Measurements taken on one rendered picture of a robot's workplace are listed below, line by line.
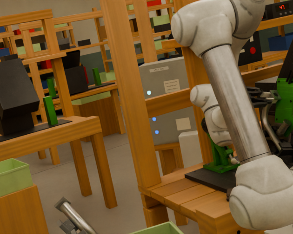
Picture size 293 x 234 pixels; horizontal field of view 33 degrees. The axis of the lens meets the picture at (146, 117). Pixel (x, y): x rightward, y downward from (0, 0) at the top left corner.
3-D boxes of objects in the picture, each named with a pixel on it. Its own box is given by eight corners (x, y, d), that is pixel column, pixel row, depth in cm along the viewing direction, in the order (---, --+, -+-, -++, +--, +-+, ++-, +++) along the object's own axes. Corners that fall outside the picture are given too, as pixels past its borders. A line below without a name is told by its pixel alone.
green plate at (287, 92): (305, 125, 225) (308, 79, 224) (291, 124, 221) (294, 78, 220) (288, 122, 235) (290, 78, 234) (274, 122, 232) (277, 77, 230)
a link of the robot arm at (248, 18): (246, 9, 177) (212, 17, 174) (262, -27, 161) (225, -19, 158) (262, 38, 172) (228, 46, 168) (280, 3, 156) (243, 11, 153)
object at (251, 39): (263, 60, 245) (259, 30, 242) (236, 67, 238) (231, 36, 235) (248, 61, 256) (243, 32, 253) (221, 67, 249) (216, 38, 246)
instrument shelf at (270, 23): (330, 14, 260) (329, 6, 260) (187, 46, 224) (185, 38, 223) (297, 19, 283) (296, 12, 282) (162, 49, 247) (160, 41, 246)
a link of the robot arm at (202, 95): (213, 92, 224) (221, 117, 218) (183, 91, 217) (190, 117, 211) (225, 79, 215) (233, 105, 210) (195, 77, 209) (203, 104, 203)
